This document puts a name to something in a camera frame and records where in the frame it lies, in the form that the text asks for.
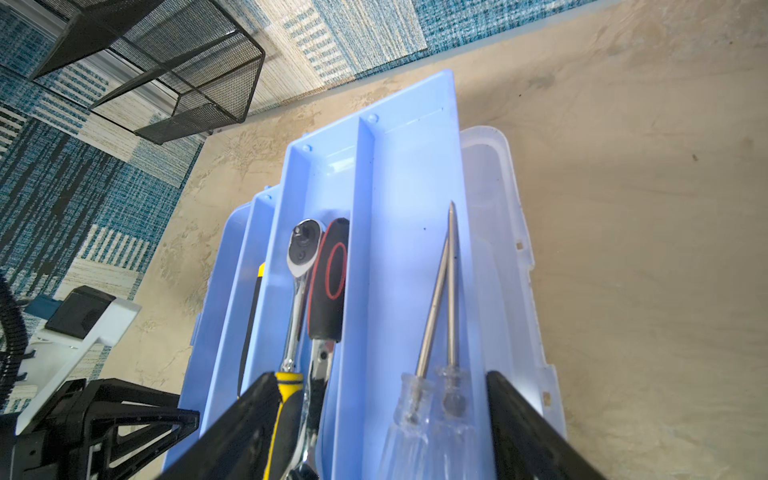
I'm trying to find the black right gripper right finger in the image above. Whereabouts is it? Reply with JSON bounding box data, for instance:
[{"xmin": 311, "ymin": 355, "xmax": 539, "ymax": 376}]
[{"xmin": 486, "ymin": 371, "xmax": 605, "ymax": 480}]

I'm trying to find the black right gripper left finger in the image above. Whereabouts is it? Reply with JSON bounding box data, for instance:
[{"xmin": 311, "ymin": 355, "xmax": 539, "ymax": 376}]
[{"xmin": 160, "ymin": 373, "xmax": 281, "ymax": 479}]

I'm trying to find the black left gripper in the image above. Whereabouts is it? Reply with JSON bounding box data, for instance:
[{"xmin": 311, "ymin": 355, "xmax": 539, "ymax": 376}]
[{"xmin": 1, "ymin": 379, "xmax": 200, "ymax": 479}]

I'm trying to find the red black handle ratchet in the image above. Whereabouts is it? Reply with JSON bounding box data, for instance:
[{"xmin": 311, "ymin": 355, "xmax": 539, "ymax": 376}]
[{"xmin": 285, "ymin": 217, "xmax": 350, "ymax": 479}]

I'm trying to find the black yellow utility knife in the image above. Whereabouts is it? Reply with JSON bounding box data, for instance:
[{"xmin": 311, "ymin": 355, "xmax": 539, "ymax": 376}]
[{"xmin": 236, "ymin": 262, "xmax": 266, "ymax": 398}]

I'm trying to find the white and blue toolbox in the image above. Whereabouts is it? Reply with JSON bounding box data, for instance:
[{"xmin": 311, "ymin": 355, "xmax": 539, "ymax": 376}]
[{"xmin": 180, "ymin": 70, "xmax": 566, "ymax": 479}]

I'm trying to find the yellow black handle ratchet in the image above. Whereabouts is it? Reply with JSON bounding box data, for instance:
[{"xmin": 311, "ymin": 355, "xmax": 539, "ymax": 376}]
[{"xmin": 263, "ymin": 219, "xmax": 325, "ymax": 479}]

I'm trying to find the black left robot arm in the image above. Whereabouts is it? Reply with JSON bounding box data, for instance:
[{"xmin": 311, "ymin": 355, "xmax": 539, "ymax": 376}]
[{"xmin": 1, "ymin": 282, "xmax": 200, "ymax": 479}]

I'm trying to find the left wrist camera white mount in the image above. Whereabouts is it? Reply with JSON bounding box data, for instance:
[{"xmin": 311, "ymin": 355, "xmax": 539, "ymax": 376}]
[{"xmin": 15, "ymin": 285, "xmax": 141, "ymax": 435}]

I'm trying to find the black wire shelf rack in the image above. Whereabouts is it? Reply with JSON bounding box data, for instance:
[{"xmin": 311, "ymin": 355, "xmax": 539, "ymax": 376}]
[{"xmin": 30, "ymin": 1, "xmax": 266, "ymax": 145}]

